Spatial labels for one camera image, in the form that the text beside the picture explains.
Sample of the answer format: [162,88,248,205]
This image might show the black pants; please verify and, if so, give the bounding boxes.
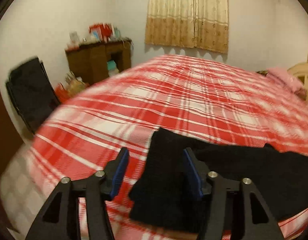
[128,127,308,233]

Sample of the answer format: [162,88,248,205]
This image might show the brown wooden door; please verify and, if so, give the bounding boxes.
[0,93,23,178]

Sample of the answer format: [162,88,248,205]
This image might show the red white plaid bed cover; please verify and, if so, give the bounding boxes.
[0,55,308,239]

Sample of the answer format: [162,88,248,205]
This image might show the red bag on floor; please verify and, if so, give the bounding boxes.
[55,72,89,103]

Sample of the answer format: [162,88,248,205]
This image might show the black suitcase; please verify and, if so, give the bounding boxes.
[6,57,61,134]

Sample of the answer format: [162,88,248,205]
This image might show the folded pink blanket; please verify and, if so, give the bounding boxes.
[266,67,307,99]

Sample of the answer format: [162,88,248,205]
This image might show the brown wooden dresser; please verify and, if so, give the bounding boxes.
[65,38,133,85]

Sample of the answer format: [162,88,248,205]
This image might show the red items on dresser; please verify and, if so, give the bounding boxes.
[89,23,121,43]

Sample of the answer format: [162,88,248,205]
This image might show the beige patterned window curtain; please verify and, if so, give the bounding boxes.
[145,0,229,54]

